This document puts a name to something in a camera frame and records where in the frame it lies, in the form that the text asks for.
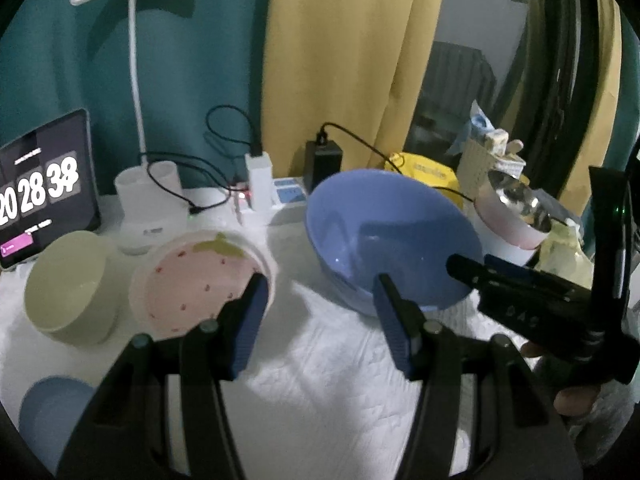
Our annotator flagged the black charger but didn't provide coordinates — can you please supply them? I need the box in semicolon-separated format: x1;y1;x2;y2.
304;141;345;193

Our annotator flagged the white quilted tablecloth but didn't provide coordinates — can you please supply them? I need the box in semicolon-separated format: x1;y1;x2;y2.
0;187;551;480

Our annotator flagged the white desk lamp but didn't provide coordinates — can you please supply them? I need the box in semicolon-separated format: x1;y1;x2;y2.
70;0;208;256

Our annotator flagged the blue plate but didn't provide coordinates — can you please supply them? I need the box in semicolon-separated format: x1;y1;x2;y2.
19;376;98;473

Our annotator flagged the person's right forearm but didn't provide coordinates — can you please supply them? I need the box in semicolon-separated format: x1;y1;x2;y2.
565;380;640;467

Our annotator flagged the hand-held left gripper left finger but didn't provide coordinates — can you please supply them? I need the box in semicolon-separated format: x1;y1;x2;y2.
57;273;271;480

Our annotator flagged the grey cloth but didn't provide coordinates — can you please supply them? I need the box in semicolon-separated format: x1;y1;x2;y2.
535;190;583;223

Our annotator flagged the cream bowl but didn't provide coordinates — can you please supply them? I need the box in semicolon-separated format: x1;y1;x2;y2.
24;231;121;347

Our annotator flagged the steel-lined pink bowl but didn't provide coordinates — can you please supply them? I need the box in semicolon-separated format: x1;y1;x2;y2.
474;170;553;251

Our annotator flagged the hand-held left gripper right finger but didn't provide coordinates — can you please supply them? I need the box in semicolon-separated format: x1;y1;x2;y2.
372;273;583;480

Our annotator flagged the teal curtain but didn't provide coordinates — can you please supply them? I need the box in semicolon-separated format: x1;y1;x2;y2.
620;10;640;161
0;0;276;196

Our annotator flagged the black looped cable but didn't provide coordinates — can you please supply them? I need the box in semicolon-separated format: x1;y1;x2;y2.
205;105;263;158

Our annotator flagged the black charger cable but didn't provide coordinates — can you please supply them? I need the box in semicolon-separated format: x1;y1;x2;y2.
315;121;473;203

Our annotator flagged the yellow curtain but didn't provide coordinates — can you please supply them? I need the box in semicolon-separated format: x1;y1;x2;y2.
557;0;623;216
260;0;451;191

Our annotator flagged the pink strawberry-print bowl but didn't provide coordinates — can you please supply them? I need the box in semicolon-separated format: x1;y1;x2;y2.
129;230;278;340

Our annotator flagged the person's right hand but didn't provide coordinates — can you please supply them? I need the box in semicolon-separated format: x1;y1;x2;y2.
520;341;608;418

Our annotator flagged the white charger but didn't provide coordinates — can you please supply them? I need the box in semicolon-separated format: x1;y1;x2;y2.
245;152;275;213

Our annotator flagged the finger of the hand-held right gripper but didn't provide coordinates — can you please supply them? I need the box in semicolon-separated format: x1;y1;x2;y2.
484;254;594;297
446;254;576;302

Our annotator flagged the tablet with clock display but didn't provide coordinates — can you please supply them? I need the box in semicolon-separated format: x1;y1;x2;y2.
0;108;101;269

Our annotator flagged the black lamp cable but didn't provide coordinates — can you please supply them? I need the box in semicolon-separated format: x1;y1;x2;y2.
139;152;236;214

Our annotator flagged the glass sliding door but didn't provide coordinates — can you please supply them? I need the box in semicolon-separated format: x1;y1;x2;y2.
405;0;601;196

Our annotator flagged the white power strip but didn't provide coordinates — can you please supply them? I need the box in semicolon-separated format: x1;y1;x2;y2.
232;176;311;225

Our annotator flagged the yellow packet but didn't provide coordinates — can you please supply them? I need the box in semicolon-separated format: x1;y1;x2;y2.
384;152;463;211

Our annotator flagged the blue white snack packet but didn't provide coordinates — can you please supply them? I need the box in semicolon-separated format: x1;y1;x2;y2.
447;101;496;156

